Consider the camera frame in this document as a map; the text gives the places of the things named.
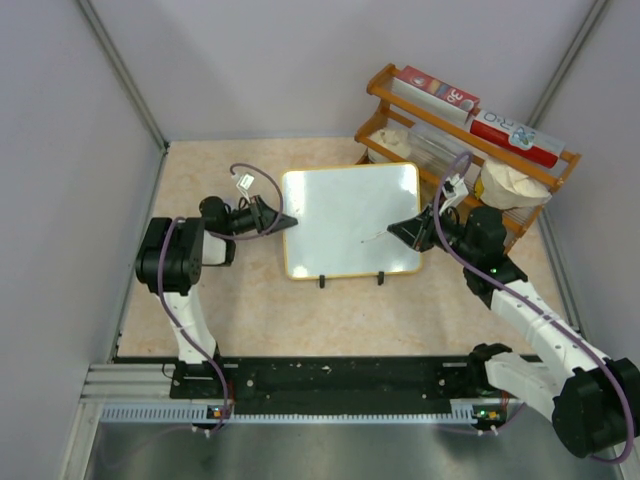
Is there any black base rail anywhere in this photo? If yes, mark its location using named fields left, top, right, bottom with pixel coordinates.
left=169, top=356, right=514, bottom=420

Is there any red white wrap box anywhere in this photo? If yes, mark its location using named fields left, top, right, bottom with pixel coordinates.
left=470, top=110, right=565, bottom=168

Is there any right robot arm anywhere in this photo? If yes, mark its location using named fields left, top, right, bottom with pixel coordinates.
left=387, top=207, right=639, bottom=463

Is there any clear plastic box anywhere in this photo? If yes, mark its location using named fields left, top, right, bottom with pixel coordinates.
left=408, top=123, right=472, bottom=176

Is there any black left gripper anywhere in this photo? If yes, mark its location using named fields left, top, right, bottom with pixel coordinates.
left=223, top=194, right=297, bottom=237

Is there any yellow framed whiteboard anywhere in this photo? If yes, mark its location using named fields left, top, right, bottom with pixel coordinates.
left=282, top=162, right=423, bottom=280

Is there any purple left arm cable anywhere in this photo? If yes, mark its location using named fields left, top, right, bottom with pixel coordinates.
left=157, top=163, right=286, bottom=431

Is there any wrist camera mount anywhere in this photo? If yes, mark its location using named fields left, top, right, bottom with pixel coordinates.
left=232, top=173, right=255, bottom=200
left=439, top=173, right=469, bottom=213

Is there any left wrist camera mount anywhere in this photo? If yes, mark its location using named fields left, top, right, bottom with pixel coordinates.
left=232, top=173, right=255, bottom=200

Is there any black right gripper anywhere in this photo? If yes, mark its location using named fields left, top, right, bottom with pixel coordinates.
left=388, top=201, right=478, bottom=265

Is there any white paper bag right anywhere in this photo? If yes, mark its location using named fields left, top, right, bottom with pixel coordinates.
left=474, top=159, right=552, bottom=210

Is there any metal whiteboard stand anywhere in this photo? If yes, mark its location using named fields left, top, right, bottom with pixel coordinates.
left=317, top=271, right=386, bottom=289

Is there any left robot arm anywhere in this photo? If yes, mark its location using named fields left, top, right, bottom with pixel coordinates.
left=135, top=195, right=298, bottom=397

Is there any white container left shelf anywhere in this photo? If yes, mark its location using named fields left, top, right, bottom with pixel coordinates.
left=367, top=127, right=411, bottom=163

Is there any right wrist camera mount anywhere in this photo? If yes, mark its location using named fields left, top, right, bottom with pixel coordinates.
left=439, top=173, right=469, bottom=213

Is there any red foil box upper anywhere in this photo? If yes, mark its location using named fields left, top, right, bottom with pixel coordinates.
left=391, top=66, right=480, bottom=124

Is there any orange wooden shelf rack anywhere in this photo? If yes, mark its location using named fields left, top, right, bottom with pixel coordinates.
left=354, top=63, right=583, bottom=256

